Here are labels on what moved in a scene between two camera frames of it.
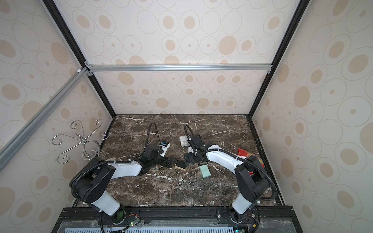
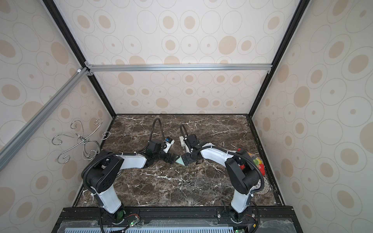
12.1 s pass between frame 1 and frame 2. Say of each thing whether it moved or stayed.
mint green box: moved
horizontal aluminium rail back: stayed
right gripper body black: stayed
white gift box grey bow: stayed
